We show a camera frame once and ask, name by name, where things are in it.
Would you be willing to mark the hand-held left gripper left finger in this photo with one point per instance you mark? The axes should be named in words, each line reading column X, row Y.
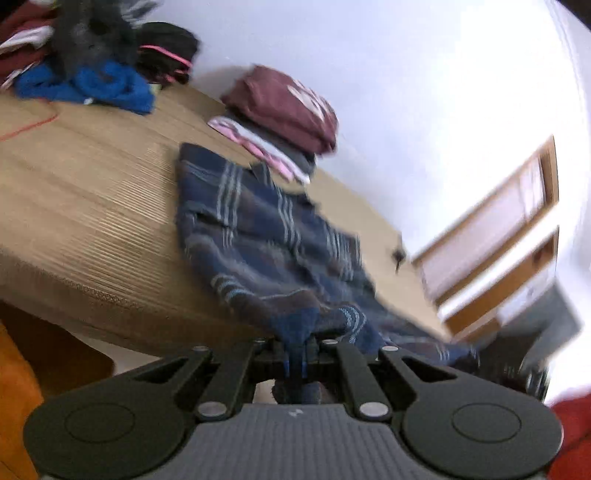
column 277, row 362

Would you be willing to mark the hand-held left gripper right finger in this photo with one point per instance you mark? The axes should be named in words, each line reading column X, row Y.
column 318, row 364

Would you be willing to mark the blue plaid shirt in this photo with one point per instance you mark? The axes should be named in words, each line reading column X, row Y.
column 258, row 240

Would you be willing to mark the grey box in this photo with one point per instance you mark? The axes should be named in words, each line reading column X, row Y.
column 554, row 318

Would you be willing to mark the wooden framed door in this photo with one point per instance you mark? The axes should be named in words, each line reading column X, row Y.
column 480, row 230

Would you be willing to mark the grey folded garment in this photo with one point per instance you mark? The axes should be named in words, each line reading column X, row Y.
column 300, row 159

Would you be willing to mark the pink white striped garment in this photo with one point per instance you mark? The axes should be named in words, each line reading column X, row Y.
column 240, row 134

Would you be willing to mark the maroon sweatshirt with white print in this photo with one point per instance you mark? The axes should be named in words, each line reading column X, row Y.
column 272, row 106

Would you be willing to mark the orange cloth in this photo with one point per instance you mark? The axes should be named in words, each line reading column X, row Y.
column 16, row 406

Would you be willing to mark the blue fleece garment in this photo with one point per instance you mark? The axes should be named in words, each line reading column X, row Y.
column 106, row 83

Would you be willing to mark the black garment with pink stripe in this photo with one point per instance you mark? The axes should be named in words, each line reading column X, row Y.
column 166, row 39

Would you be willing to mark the thin red thread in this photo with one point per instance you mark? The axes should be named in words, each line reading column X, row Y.
column 27, row 127

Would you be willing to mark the black grey fuzzy garment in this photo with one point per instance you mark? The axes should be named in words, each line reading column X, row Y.
column 92, row 37

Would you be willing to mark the dark red white-striped garment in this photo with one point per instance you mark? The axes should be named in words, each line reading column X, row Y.
column 18, row 60

